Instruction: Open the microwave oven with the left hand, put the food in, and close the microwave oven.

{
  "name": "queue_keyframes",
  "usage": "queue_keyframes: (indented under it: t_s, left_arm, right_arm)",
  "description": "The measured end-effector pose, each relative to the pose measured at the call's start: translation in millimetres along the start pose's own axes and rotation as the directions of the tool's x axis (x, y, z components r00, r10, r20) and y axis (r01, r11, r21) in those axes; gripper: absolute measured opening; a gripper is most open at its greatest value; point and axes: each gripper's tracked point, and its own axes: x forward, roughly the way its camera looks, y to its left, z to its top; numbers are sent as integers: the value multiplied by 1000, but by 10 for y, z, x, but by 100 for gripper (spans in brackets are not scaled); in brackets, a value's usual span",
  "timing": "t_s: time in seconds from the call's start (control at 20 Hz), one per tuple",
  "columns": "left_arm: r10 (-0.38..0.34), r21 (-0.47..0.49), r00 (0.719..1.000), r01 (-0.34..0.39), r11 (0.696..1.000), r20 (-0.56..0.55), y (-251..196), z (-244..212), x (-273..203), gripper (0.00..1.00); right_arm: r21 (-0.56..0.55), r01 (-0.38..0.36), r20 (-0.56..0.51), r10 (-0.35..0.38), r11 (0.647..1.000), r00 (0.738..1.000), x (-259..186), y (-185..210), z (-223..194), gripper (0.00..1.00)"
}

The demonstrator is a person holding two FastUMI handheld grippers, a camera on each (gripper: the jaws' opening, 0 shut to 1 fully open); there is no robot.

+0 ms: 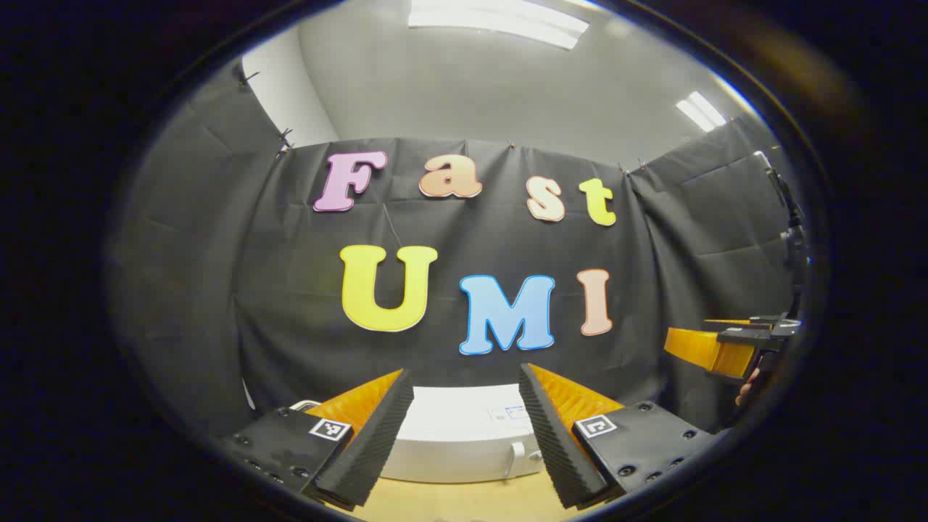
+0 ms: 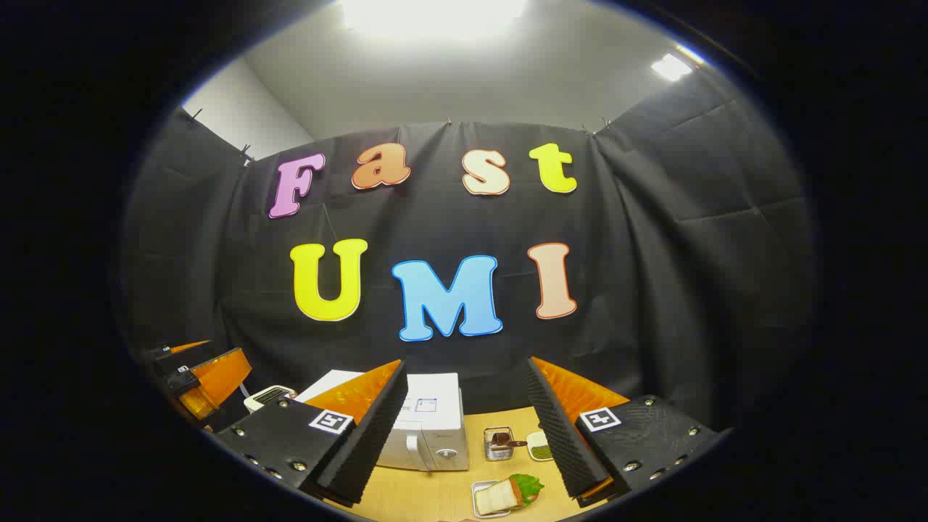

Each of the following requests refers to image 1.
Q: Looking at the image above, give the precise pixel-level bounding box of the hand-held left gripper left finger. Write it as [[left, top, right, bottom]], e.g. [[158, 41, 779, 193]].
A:
[[220, 368, 415, 512]]

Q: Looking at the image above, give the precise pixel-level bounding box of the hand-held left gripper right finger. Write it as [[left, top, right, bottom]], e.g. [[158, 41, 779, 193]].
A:
[[518, 362, 718, 510]]

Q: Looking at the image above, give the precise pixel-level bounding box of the white microwave oven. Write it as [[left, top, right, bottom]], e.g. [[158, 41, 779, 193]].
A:
[[379, 384, 546, 484]]

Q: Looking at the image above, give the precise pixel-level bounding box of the black backdrop cloth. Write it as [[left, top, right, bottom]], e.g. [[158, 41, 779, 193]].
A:
[[109, 58, 805, 443]]

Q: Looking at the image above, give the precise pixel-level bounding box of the small ceiling light panel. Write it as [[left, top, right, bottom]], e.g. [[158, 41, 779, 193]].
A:
[[676, 91, 728, 133]]

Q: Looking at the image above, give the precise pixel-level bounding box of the long ceiling light panel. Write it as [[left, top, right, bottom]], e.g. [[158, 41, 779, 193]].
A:
[[407, 0, 590, 50]]

